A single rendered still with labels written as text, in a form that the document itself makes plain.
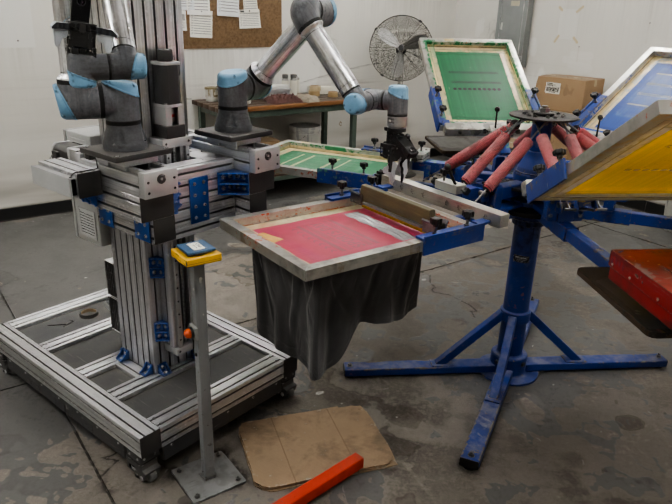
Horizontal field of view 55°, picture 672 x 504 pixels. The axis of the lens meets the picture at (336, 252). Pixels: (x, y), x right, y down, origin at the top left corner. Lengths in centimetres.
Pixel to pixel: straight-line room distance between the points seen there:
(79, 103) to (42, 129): 352
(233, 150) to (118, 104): 52
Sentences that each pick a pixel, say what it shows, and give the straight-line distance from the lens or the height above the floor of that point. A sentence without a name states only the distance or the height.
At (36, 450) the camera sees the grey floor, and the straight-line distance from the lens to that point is 303.
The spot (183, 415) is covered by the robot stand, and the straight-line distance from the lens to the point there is 267.
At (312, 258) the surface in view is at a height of 95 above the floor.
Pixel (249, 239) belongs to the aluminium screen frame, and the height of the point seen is 98.
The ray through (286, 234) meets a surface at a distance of 236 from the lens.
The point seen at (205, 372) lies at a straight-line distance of 242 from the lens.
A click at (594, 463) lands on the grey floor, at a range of 300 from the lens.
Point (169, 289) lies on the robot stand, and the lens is 273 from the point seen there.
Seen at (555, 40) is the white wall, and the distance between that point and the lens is 710.
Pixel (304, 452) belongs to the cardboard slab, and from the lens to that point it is 278.
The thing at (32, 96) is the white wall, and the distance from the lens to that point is 575.
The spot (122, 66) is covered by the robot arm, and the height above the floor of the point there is 156.
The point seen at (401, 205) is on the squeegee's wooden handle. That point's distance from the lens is 246.
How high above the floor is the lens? 176
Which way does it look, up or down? 21 degrees down
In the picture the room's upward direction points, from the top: 2 degrees clockwise
